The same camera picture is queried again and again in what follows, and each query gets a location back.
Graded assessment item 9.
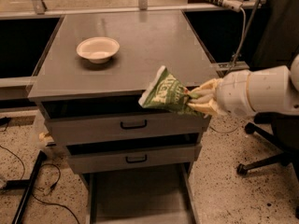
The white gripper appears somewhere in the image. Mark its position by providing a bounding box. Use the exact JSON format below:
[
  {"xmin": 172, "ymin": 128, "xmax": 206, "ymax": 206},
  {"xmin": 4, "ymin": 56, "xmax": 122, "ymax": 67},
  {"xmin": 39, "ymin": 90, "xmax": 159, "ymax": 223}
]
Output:
[{"xmin": 188, "ymin": 70, "xmax": 256, "ymax": 117}]

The green jalapeno chip bag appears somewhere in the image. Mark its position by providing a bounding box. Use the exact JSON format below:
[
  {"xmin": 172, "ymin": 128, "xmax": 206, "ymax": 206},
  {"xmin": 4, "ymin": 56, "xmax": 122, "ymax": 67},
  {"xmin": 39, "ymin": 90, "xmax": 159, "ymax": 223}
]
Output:
[{"xmin": 138, "ymin": 66, "xmax": 202, "ymax": 116}]

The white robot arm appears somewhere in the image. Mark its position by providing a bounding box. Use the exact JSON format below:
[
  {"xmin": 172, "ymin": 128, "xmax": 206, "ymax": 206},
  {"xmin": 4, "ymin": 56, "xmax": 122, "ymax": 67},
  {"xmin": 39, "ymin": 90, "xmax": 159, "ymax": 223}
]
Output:
[{"xmin": 187, "ymin": 55, "xmax": 299, "ymax": 117}]

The middle grey drawer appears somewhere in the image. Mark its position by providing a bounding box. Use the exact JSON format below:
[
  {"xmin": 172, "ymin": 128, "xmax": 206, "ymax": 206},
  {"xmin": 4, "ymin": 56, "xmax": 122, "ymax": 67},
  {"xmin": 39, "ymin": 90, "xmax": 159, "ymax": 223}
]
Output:
[{"xmin": 67, "ymin": 143, "xmax": 202, "ymax": 174}]

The open bottom grey drawer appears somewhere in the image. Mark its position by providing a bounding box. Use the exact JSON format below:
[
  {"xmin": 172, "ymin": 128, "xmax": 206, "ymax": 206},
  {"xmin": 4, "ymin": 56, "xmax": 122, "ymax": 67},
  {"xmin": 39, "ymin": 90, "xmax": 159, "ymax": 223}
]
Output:
[{"xmin": 86, "ymin": 164, "xmax": 200, "ymax": 224}]

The grey drawer cabinet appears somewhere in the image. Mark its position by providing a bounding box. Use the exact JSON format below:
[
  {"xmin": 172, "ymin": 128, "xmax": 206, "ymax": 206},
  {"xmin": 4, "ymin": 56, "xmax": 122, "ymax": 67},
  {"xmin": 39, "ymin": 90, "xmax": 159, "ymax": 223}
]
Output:
[{"xmin": 27, "ymin": 9, "xmax": 223, "ymax": 175}]

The top grey drawer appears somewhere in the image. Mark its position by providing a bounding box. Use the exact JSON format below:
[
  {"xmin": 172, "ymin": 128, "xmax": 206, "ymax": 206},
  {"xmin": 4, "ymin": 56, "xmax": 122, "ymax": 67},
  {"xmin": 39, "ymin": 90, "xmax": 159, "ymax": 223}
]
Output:
[{"xmin": 45, "ymin": 113, "xmax": 209, "ymax": 146}]

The grey metal pole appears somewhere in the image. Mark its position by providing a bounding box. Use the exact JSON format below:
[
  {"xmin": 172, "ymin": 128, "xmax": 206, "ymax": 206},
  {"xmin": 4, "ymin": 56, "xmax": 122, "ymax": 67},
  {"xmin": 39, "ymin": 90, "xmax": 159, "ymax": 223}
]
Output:
[{"xmin": 230, "ymin": 0, "xmax": 261, "ymax": 63}]

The black office chair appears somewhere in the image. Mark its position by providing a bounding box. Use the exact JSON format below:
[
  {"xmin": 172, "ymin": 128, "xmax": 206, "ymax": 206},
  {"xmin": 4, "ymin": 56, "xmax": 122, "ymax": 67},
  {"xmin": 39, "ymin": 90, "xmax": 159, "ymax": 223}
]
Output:
[{"xmin": 235, "ymin": 112, "xmax": 299, "ymax": 219}]

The white paper bowl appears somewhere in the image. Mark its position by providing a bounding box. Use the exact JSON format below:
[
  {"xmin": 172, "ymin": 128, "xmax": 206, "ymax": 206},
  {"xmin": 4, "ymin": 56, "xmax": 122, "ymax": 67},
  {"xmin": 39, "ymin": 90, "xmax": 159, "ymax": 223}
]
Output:
[{"xmin": 77, "ymin": 37, "xmax": 120, "ymax": 63}]

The black floor stand bar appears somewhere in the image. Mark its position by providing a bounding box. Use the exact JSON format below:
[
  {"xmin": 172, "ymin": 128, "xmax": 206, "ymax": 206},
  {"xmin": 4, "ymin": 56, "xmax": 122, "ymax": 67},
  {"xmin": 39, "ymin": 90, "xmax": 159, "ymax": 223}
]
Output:
[{"xmin": 11, "ymin": 151, "xmax": 47, "ymax": 224}]

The grey metal bracket block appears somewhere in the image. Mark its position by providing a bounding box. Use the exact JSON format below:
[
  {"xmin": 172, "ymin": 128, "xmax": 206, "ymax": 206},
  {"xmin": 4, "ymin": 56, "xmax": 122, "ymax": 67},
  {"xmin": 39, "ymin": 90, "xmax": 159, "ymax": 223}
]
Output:
[{"xmin": 212, "ymin": 61, "xmax": 249, "ymax": 72}]

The black floor cable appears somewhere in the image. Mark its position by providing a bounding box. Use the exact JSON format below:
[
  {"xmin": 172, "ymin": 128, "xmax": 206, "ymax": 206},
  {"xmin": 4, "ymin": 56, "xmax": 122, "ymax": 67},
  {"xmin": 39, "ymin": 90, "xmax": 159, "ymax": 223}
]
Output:
[{"xmin": 0, "ymin": 145, "xmax": 81, "ymax": 224}]

